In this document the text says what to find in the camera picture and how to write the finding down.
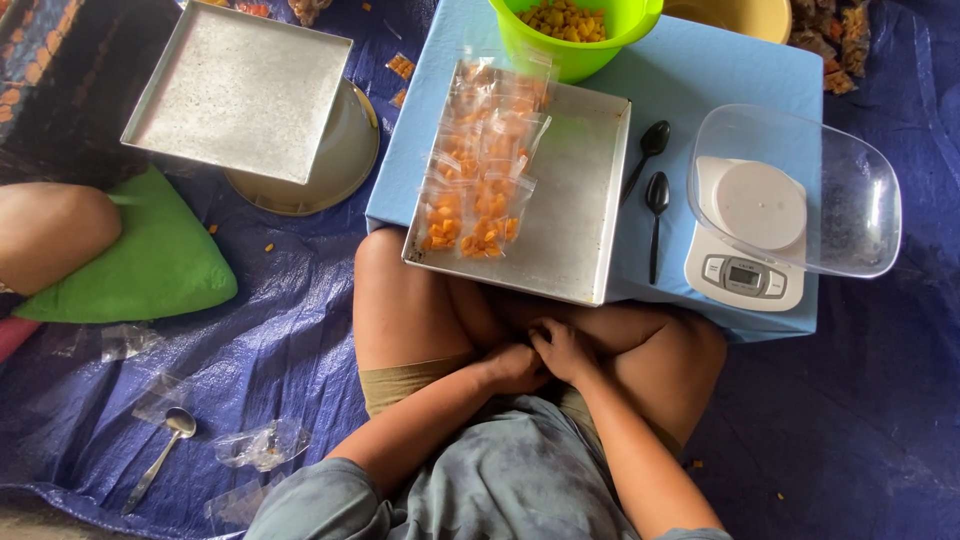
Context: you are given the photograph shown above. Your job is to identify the person's left hand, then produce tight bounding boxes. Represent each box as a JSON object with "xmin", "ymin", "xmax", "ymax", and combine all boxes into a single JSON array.
[{"xmin": 480, "ymin": 341, "xmax": 553, "ymax": 397}]

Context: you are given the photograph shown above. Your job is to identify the person's right hand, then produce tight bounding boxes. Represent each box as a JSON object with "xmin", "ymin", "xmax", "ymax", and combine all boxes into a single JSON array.
[{"xmin": 527, "ymin": 316, "xmax": 606, "ymax": 388}]

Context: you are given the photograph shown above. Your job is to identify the person's right leg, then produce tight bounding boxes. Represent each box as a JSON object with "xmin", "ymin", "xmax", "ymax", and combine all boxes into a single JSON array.
[{"xmin": 517, "ymin": 296, "xmax": 729, "ymax": 451}]

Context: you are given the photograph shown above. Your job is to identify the rectangular metal tray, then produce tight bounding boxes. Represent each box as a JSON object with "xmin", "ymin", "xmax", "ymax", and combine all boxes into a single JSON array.
[{"xmin": 401, "ymin": 60, "xmax": 633, "ymax": 308}]

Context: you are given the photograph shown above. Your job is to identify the person's left leg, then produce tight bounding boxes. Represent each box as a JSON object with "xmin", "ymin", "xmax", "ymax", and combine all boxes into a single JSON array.
[{"xmin": 352, "ymin": 227, "xmax": 519, "ymax": 374}]

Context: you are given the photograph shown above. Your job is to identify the person's grey shirt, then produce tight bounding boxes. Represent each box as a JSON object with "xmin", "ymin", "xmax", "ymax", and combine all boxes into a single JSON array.
[{"xmin": 243, "ymin": 393, "xmax": 735, "ymax": 540}]

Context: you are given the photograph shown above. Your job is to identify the person's khaki shorts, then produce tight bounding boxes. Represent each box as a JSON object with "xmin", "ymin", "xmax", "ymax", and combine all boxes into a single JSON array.
[{"xmin": 358, "ymin": 354, "xmax": 685, "ymax": 460}]

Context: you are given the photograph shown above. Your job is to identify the black plastic spoon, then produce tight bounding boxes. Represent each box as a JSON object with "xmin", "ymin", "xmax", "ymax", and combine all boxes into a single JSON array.
[
  {"xmin": 619, "ymin": 120, "xmax": 672, "ymax": 206},
  {"xmin": 645, "ymin": 171, "xmax": 672, "ymax": 286}
]

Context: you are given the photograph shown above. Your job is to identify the rows of clear snack packets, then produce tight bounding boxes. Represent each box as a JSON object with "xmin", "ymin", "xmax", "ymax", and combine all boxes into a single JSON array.
[{"xmin": 418, "ymin": 58, "xmax": 555, "ymax": 261}]

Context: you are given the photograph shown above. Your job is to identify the white kitchen scale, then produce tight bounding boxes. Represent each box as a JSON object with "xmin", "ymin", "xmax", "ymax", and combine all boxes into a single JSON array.
[{"xmin": 683, "ymin": 155, "xmax": 810, "ymax": 313}]

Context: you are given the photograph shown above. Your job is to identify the round metal plate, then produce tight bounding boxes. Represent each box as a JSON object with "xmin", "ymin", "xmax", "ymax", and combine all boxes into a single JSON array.
[{"xmin": 224, "ymin": 78, "xmax": 381, "ymax": 218}]

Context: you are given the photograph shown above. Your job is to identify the green plastic bucket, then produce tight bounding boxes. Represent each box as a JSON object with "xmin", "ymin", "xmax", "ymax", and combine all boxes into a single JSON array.
[{"xmin": 487, "ymin": 0, "xmax": 666, "ymax": 85}]

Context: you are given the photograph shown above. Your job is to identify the blue tarp sheet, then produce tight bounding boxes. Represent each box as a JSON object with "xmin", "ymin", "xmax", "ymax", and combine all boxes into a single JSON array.
[{"xmin": 0, "ymin": 0, "xmax": 960, "ymax": 540}]

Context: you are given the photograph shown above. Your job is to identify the light blue covered table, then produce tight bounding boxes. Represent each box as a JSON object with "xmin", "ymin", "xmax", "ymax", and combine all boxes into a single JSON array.
[{"xmin": 364, "ymin": 0, "xmax": 825, "ymax": 345}]

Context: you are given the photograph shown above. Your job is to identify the crumpled clear plastic bag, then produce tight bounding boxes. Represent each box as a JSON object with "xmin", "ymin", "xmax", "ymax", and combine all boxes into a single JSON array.
[{"xmin": 211, "ymin": 418, "xmax": 313, "ymax": 474}]

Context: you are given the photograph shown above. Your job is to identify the yellow snack pieces heap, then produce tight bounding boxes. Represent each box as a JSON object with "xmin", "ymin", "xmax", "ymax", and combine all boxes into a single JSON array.
[{"xmin": 516, "ymin": 0, "xmax": 609, "ymax": 44}]

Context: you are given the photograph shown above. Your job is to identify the clear plastic scale bowl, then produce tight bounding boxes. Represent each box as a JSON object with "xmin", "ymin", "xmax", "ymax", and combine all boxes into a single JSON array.
[{"xmin": 686, "ymin": 103, "xmax": 904, "ymax": 280}]

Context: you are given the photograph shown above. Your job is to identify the empty clear plastic bag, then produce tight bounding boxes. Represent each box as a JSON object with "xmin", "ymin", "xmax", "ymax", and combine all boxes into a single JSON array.
[
  {"xmin": 130, "ymin": 372, "xmax": 194, "ymax": 427},
  {"xmin": 203, "ymin": 474, "xmax": 285, "ymax": 532},
  {"xmin": 99, "ymin": 322, "xmax": 165, "ymax": 363}
]

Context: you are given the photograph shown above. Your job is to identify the cream plastic basin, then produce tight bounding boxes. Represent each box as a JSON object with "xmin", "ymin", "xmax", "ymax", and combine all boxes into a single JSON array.
[{"xmin": 663, "ymin": 0, "xmax": 795, "ymax": 45}]

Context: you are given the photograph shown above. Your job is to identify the metal spoon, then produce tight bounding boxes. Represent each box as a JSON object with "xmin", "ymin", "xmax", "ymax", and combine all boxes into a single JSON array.
[{"xmin": 120, "ymin": 407, "xmax": 198, "ymax": 517}]

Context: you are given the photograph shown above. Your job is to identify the square metal tray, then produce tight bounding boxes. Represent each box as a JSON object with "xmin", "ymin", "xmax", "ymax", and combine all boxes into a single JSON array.
[{"xmin": 120, "ymin": 0, "xmax": 354, "ymax": 186}]

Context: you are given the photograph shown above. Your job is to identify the green cushion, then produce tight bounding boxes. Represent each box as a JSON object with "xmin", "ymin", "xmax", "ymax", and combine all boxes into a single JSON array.
[{"xmin": 11, "ymin": 163, "xmax": 240, "ymax": 325}]

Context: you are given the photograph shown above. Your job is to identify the pale snack packet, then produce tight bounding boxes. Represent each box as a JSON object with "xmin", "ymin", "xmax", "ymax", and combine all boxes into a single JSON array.
[{"xmin": 288, "ymin": 0, "xmax": 336, "ymax": 28}]

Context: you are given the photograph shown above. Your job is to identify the heap of brown snack packets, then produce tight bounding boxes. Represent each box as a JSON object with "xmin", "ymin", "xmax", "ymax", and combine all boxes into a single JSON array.
[{"xmin": 787, "ymin": 0, "xmax": 873, "ymax": 97}]

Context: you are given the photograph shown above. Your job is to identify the pink cloth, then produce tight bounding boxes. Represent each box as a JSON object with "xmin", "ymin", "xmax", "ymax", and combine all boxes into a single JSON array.
[{"xmin": 0, "ymin": 315, "xmax": 43, "ymax": 366}]

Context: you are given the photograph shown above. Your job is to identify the dark patterned mat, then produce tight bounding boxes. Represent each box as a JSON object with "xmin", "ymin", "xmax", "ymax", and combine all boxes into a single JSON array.
[{"xmin": 0, "ymin": 0, "xmax": 183, "ymax": 190}]

